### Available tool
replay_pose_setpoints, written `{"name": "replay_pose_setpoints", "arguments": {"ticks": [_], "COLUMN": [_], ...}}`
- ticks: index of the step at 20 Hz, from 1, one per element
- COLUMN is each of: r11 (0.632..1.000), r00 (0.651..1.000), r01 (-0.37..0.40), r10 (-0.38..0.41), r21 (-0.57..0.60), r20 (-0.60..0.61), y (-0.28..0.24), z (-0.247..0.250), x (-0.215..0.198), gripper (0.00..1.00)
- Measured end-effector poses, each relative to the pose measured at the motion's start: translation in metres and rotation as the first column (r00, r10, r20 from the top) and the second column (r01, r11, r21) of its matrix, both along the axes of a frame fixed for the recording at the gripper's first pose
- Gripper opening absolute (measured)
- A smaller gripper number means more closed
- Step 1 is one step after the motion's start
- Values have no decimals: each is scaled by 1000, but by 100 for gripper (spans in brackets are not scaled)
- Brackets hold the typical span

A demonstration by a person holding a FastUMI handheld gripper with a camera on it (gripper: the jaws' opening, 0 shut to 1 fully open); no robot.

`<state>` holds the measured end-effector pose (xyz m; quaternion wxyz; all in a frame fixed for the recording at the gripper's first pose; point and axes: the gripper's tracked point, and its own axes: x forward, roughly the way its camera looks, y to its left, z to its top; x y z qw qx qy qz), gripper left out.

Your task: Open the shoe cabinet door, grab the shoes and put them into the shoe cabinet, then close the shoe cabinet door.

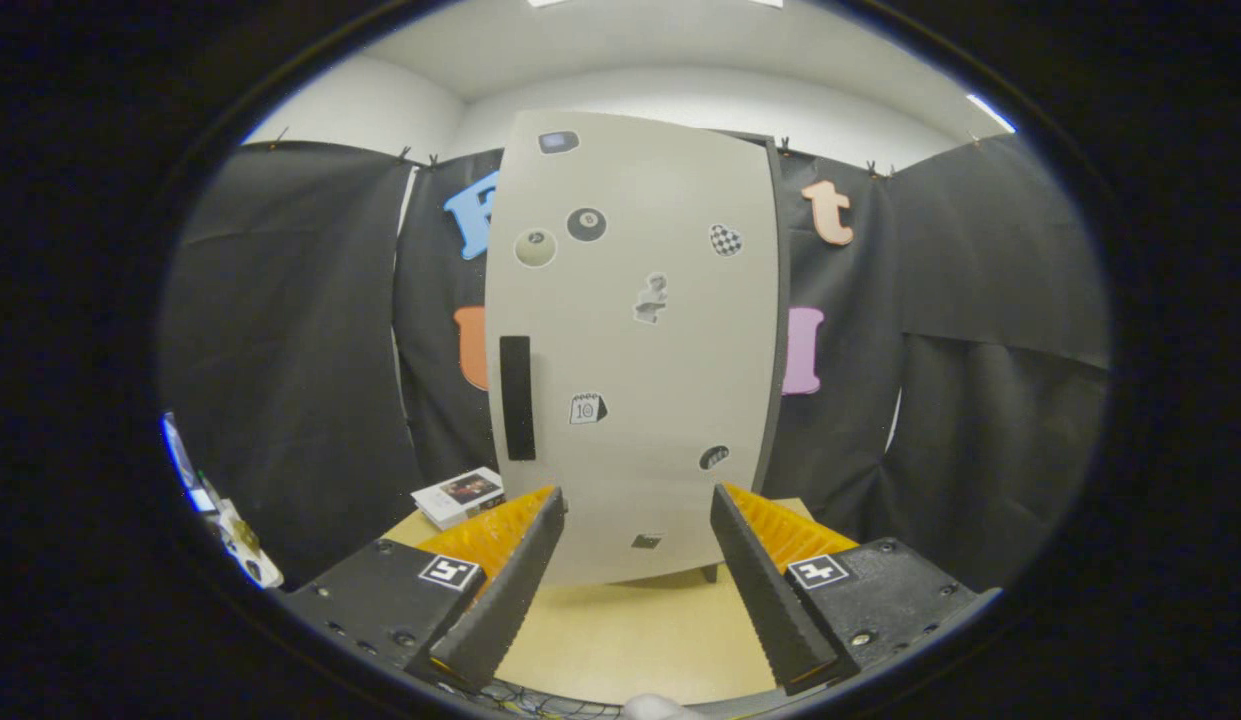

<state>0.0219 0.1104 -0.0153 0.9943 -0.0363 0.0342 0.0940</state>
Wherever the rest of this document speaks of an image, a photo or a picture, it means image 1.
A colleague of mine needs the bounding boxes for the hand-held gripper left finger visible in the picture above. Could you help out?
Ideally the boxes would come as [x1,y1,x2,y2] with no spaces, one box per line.
[280,485,566,693]

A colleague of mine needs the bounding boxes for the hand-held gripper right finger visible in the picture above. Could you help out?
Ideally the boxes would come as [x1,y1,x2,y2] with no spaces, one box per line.
[710,483,1003,698]

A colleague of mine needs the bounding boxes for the black door handle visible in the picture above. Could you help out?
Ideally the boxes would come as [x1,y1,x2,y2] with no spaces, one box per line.
[498,335,537,463]

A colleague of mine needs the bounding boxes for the beige shoe cabinet door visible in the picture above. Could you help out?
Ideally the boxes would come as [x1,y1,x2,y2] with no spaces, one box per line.
[483,110,781,586]

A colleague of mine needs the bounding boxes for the grey shoe cabinet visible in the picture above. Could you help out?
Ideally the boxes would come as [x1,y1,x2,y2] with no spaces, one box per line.
[700,128,791,586]

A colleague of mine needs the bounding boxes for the cluttered white side table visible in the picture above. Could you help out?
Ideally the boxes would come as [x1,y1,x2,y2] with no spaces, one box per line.
[195,475,284,591]

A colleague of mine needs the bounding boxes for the black backdrop cloth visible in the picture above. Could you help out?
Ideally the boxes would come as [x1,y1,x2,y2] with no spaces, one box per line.
[160,130,1113,591]

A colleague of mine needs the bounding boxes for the lit monitor screen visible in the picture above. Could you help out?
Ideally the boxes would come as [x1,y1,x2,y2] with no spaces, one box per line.
[163,412,206,501]

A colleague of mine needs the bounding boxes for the black cables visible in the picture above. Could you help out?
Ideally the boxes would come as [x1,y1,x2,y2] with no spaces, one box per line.
[480,680,626,719]

